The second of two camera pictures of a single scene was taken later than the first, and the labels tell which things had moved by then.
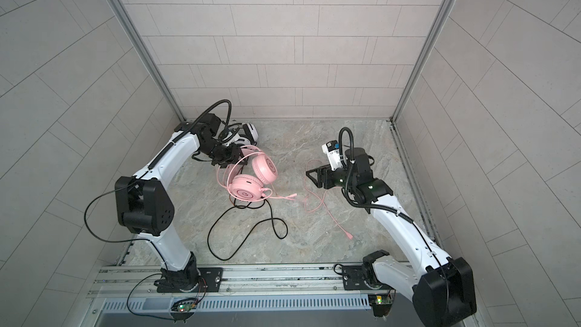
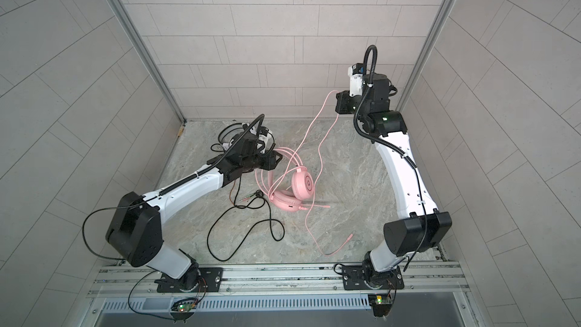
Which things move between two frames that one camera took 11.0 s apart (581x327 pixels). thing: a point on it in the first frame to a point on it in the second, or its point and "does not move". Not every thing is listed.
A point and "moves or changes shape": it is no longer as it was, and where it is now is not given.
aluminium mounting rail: (238, 282) does not move
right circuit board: (381, 303) does not move
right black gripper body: (342, 178) to (357, 105)
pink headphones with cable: (248, 169) moves or changes shape
